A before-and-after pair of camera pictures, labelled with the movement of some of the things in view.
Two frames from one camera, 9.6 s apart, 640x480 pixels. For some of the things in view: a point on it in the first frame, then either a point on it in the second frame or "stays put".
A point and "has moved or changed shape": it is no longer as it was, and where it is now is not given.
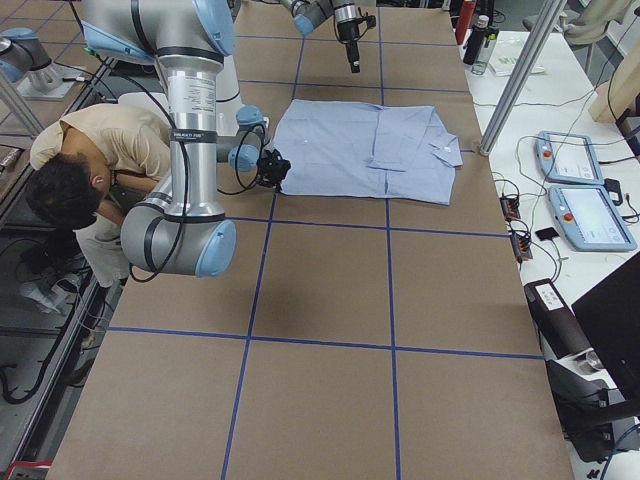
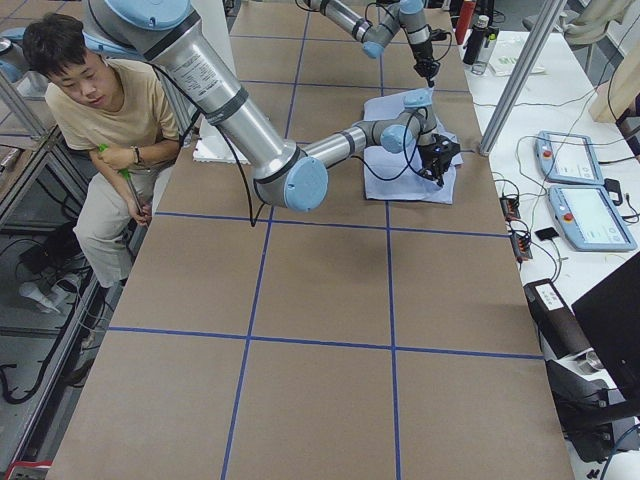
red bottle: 464,20 stays put
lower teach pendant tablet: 590,218 stays put
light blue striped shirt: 338,149 has moved or changed shape
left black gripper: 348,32 to 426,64
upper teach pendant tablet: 564,157 stays put
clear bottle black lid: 485,52 stays put
